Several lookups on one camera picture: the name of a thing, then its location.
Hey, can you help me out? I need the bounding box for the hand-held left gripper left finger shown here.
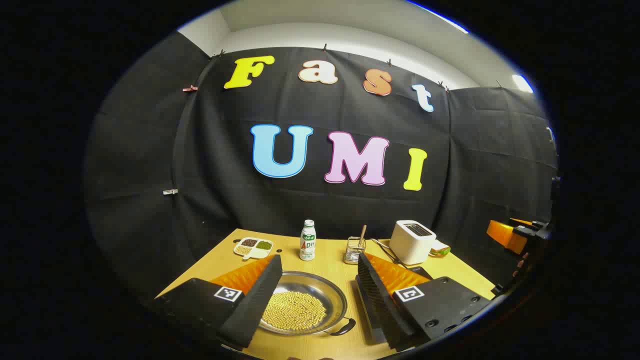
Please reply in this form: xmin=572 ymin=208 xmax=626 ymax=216
xmin=152 ymin=254 xmax=284 ymax=350

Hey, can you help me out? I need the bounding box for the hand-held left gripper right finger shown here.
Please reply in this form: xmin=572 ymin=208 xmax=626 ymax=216
xmin=355 ymin=252 xmax=493 ymax=353

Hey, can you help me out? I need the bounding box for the steel pot with black handles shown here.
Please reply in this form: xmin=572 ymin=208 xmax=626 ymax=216
xmin=257 ymin=271 xmax=357 ymax=337

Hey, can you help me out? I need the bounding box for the pile of soybeans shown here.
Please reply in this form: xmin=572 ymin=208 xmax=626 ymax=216
xmin=262 ymin=291 xmax=327 ymax=331

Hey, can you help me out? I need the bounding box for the white divided bean dish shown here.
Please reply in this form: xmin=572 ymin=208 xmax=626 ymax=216
xmin=233 ymin=237 xmax=274 ymax=261

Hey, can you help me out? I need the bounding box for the white toaster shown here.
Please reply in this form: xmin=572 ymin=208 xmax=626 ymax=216
xmin=389 ymin=220 xmax=437 ymax=266

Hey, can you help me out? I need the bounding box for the white drink bottle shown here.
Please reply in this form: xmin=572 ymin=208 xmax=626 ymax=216
xmin=299 ymin=219 xmax=318 ymax=262

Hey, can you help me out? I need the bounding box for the black backdrop cloth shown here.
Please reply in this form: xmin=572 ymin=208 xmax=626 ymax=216
xmin=85 ymin=31 xmax=558 ymax=306

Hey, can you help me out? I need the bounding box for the black toaster cable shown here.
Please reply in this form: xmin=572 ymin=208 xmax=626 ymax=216
xmin=371 ymin=238 xmax=401 ymax=265

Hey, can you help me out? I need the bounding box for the wire utensil holder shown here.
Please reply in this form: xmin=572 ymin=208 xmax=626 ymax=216
xmin=344 ymin=237 xmax=367 ymax=265

